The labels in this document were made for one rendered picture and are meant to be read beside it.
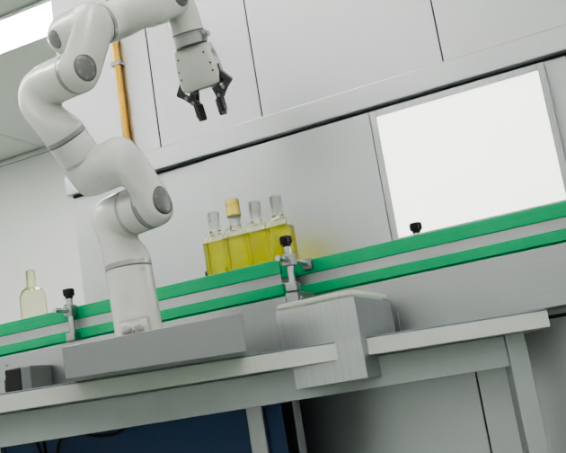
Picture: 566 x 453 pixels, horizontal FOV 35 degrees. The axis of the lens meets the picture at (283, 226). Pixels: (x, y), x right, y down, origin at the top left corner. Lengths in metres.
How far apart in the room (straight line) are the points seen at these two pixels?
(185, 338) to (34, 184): 5.17
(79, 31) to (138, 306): 0.54
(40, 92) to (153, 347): 0.56
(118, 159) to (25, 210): 5.01
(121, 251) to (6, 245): 5.03
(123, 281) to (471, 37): 1.04
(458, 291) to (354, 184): 0.45
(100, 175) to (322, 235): 0.69
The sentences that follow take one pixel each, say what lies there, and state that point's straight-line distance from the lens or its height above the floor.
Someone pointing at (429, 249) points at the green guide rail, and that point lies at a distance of 1.98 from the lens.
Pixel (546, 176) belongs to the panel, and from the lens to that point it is 2.11.
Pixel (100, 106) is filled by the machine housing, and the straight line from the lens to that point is 2.69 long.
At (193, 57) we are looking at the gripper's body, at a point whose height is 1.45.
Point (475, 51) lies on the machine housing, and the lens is 2.22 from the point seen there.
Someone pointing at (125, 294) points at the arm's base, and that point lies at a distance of 1.79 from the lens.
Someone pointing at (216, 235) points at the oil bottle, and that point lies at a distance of 2.20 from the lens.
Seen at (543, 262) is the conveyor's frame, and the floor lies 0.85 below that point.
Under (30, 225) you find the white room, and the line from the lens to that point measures 6.70.
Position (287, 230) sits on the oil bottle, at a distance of 2.12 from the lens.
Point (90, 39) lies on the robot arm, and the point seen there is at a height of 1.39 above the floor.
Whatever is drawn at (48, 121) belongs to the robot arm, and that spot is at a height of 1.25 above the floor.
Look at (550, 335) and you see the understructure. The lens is 2.11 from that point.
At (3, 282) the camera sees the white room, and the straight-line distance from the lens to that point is 6.81.
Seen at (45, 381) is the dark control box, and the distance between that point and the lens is 2.27.
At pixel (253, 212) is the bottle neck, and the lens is 2.17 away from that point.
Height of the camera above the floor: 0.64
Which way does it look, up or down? 11 degrees up
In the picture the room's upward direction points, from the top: 9 degrees counter-clockwise
